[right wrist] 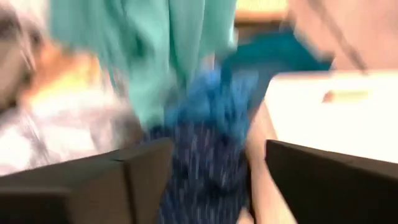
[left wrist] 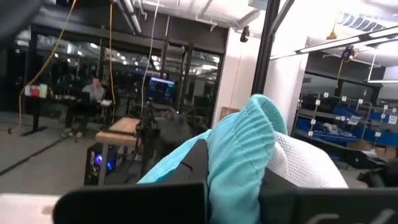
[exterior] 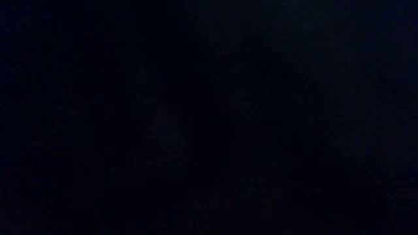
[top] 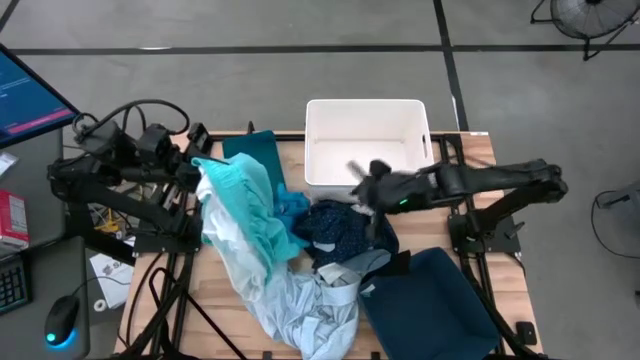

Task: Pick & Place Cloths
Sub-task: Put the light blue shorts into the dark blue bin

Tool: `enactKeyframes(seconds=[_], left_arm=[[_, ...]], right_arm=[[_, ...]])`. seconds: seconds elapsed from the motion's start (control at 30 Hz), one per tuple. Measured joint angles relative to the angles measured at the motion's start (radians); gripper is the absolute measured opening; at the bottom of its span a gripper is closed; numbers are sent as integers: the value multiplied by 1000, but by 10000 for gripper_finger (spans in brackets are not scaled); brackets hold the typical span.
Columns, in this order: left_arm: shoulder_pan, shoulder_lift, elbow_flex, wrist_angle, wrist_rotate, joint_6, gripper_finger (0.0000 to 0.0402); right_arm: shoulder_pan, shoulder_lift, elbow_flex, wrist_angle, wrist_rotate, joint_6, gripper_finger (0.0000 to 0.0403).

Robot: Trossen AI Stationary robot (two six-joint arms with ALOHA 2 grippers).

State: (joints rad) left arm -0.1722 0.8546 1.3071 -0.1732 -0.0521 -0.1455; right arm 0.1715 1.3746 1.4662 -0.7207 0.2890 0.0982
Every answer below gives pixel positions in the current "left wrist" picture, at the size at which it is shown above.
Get white hanging cable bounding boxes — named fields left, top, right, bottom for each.
left=141, top=0, right=161, bottom=113

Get metal shelf with blue bins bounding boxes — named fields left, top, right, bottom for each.
left=290, top=91, right=398, bottom=156

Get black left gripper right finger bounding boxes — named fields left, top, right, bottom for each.
left=259, top=167, right=398, bottom=224

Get black frame post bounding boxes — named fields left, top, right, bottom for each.
left=251, top=0, right=296, bottom=96

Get person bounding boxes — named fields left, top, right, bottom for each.
left=60, top=77, right=106, bottom=142

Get long ceiling light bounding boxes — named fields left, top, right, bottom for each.
left=269, top=26, right=398, bottom=60

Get blue hanging cable reel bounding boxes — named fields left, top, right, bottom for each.
left=341, top=45, right=355, bottom=60

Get yellow hanging cable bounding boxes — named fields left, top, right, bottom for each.
left=17, top=0, right=78, bottom=128
left=108, top=2, right=116, bottom=106

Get turquoise ribbed-hem cloth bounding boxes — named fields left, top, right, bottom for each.
left=136, top=93, right=289, bottom=224

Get black office desk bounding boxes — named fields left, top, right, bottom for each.
left=20, top=93, right=116, bottom=138

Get blue-lit screen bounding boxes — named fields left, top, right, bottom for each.
left=146, top=77, right=176, bottom=105

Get wooden workbench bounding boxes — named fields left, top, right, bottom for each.
left=95, top=116, right=142, bottom=147

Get black wall camera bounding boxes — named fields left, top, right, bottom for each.
left=239, top=26, right=251, bottom=44

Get white mesh cloth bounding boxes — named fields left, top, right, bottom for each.
left=266, top=130, right=349, bottom=189

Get black computer tower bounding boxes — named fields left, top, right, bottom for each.
left=83, top=142, right=119, bottom=187

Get yellow ceiling outlet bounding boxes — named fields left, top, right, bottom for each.
left=326, top=21, right=338, bottom=40

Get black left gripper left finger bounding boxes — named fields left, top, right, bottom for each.
left=52, top=138, right=209, bottom=224

